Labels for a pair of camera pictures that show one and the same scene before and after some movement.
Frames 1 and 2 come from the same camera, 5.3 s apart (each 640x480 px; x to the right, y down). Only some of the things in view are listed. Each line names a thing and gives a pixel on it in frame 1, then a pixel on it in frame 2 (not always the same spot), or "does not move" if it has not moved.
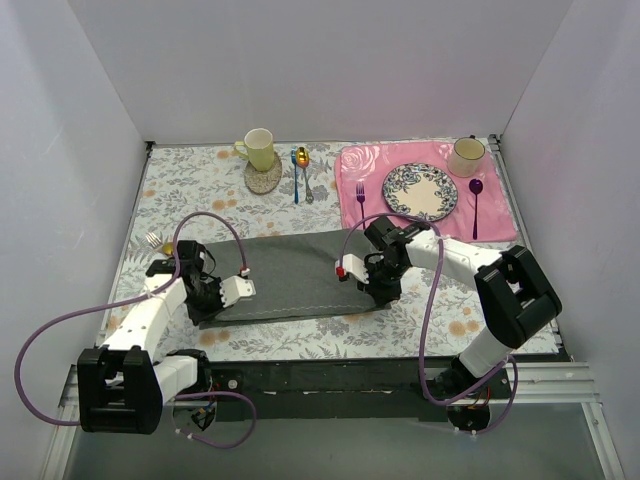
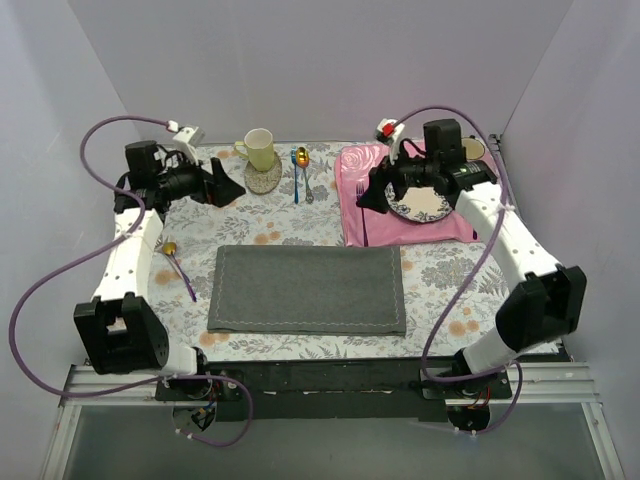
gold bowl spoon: x=303 y=159 does not move
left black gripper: x=206 y=304 -> x=209 y=182
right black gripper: x=378 y=282 -> x=381 y=179
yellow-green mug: x=260 y=148 does not move
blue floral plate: x=420 y=190 does not move
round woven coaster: x=263 y=182 does not move
